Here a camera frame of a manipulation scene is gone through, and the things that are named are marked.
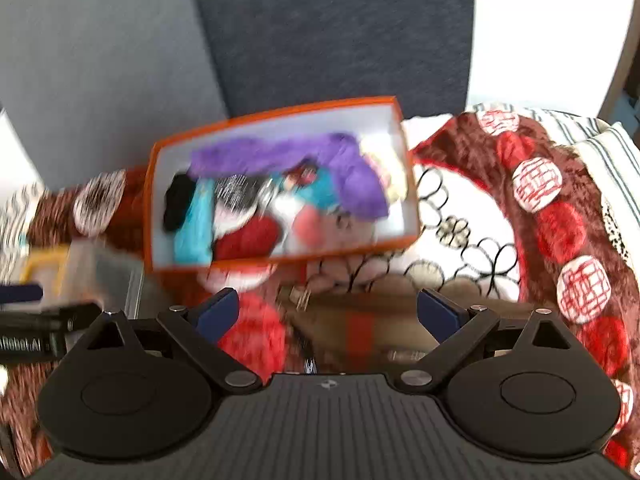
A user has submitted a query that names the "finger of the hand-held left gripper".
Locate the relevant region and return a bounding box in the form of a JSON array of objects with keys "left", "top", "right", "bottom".
[{"left": 0, "top": 284, "right": 43, "bottom": 307}]

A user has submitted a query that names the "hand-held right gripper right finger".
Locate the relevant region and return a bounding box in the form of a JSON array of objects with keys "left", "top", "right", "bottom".
[{"left": 400, "top": 288, "right": 576, "bottom": 395}]

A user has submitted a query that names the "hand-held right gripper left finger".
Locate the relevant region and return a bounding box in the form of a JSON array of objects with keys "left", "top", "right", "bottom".
[{"left": 85, "top": 287, "right": 266, "bottom": 395}]

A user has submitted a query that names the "red fuzzy pom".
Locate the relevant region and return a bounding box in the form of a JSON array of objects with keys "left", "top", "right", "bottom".
[{"left": 212, "top": 217, "right": 281, "bottom": 261}]

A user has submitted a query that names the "clear plastic container yellow latch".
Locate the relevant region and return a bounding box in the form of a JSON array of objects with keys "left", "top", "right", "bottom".
[{"left": 20, "top": 240, "right": 146, "bottom": 321}]

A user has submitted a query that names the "teal floral cloth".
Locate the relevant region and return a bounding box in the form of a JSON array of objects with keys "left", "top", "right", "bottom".
[{"left": 172, "top": 167, "right": 343, "bottom": 267}]

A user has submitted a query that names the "black fuzzy scrunchie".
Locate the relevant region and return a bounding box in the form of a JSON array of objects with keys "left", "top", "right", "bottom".
[{"left": 162, "top": 172, "right": 198, "bottom": 233}]

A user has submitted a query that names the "silver glitter scrunchie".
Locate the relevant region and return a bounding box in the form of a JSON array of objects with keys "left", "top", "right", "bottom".
[{"left": 214, "top": 174, "right": 261, "bottom": 211}]

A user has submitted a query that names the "orange cardboard box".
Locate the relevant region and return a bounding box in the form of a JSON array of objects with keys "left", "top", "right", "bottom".
[{"left": 145, "top": 96, "right": 422, "bottom": 275}]

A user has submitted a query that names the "beige scrunchie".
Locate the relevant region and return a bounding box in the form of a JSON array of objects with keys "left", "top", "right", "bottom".
[{"left": 360, "top": 140, "right": 408, "bottom": 201}]

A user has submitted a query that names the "purple fuzzy cloth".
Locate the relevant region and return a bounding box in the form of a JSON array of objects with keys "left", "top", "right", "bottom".
[{"left": 190, "top": 132, "right": 391, "bottom": 221}]

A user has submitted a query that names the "olive pouch with red stripe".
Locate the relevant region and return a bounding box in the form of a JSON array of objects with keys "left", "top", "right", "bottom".
[{"left": 277, "top": 280, "right": 506, "bottom": 376}]

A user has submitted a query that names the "black white striped cloth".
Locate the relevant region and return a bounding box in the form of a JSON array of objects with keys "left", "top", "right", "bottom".
[{"left": 0, "top": 182, "right": 46, "bottom": 261}]

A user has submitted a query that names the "red floral blanket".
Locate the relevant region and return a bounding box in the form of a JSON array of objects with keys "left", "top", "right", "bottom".
[{"left": 0, "top": 110, "right": 640, "bottom": 480}]

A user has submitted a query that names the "white grey striped cloth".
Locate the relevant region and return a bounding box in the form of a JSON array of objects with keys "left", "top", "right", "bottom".
[{"left": 470, "top": 102, "right": 640, "bottom": 271}]

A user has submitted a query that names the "grey fabric panel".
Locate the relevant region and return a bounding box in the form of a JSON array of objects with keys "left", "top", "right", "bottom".
[{"left": 0, "top": 0, "right": 231, "bottom": 201}]

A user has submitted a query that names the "navy fabric panel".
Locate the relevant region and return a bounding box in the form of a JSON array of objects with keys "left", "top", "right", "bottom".
[{"left": 187, "top": 0, "right": 473, "bottom": 118}]

